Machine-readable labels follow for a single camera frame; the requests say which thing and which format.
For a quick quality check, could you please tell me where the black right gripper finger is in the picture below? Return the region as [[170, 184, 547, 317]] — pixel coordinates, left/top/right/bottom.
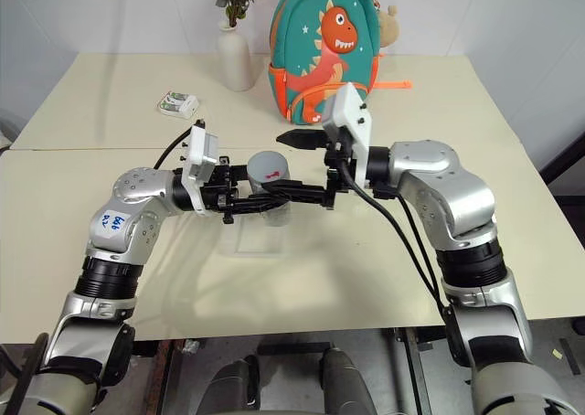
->
[[261, 181, 330, 207], [276, 130, 328, 152]]

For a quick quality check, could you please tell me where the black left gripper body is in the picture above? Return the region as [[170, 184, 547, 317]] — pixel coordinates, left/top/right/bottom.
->
[[202, 155, 251, 227]]

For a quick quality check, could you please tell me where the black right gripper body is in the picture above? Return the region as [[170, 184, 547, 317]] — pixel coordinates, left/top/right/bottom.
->
[[322, 139, 356, 209]]

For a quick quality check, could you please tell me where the clear plastic jar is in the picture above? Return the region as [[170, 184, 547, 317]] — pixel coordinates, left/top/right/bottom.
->
[[253, 188, 293, 229]]

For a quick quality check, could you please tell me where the clear plastic box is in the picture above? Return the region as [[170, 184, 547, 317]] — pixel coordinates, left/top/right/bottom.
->
[[218, 212, 294, 257]]

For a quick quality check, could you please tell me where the teal dinosaur backpack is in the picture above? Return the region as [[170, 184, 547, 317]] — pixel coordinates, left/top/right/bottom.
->
[[266, 0, 413, 126]]

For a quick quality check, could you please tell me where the white battery pack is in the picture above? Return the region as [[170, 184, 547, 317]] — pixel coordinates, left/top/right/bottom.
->
[[155, 90, 201, 119]]

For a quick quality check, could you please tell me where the white ceramic vase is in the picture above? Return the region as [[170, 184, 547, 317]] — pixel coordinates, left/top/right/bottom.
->
[[216, 19, 257, 93]]

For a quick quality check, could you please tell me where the beige plush toy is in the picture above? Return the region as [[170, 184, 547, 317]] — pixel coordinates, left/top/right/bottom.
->
[[376, 4, 403, 49]]

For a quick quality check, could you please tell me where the black crossbar under table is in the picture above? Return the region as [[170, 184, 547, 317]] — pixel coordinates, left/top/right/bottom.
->
[[257, 341, 334, 357]]

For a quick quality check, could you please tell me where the dark rounded shape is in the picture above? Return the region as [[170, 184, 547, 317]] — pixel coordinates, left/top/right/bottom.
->
[[318, 346, 368, 415], [204, 356, 262, 415]]

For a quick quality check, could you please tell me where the dark slanted furniture leg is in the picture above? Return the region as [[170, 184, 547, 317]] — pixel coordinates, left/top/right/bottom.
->
[[537, 130, 585, 186]]

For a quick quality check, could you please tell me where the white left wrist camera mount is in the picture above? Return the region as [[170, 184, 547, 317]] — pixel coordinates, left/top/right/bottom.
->
[[180, 124, 221, 218]]

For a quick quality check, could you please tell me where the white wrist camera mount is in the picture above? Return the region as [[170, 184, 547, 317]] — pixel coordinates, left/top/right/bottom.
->
[[321, 81, 374, 190], [180, 124, 221, 218]]

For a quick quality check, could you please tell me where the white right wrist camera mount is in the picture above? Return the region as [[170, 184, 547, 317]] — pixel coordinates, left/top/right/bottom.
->
[[321, 81, 374, 190]]

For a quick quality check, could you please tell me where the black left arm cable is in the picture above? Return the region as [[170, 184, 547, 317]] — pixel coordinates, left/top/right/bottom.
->
[[152, 119, 207, 170]]

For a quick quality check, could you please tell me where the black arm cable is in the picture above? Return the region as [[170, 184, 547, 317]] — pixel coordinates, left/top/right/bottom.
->
[[152, 119, 207, 170], [337, 156, 452, 327]]

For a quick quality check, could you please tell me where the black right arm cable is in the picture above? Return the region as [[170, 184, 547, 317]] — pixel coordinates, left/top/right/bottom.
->
[[337, 156, 452, 327]]

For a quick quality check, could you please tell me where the black strap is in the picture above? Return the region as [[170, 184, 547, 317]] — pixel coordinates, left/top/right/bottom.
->
[[0, 332, 50, 415]]

